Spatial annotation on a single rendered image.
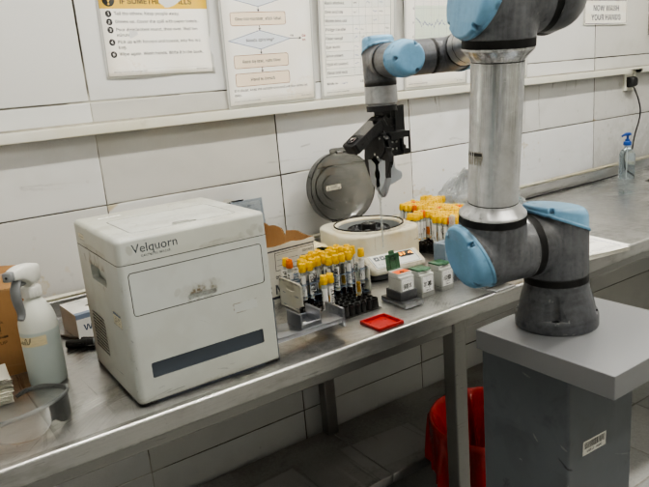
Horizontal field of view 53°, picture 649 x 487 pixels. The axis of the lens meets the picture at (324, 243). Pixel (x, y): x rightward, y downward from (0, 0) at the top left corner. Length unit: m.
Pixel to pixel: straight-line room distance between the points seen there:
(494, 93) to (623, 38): 2.15
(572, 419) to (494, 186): 0.44
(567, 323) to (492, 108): 0.42
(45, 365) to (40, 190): 0.52
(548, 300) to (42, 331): 0.93
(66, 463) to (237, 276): 0.41
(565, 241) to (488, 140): 0.24
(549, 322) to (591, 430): 0.21
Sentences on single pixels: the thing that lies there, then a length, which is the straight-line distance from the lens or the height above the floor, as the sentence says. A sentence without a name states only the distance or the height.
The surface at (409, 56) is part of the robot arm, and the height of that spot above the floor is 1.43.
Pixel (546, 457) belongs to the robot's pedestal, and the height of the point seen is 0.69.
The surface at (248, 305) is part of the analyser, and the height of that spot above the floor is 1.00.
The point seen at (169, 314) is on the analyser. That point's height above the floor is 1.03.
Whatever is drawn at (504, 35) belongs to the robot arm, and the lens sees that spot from 1.05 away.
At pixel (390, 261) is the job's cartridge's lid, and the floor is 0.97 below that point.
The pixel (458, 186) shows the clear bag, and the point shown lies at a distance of 2.26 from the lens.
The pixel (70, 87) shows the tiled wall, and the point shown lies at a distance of 1.73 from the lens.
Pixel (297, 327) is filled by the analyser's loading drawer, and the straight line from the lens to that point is 1.33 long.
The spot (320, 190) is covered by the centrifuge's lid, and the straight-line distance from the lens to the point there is 1.98.
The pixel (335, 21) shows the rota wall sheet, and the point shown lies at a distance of 2.06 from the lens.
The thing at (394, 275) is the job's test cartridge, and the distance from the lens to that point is 1.51.
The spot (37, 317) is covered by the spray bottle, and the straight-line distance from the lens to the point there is 1.32.
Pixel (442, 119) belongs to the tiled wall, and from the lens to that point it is 2.35.
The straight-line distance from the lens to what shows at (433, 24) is 2.31.
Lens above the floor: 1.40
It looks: 14 degrees down
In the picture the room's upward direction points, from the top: 5 degrees counter-clockwise
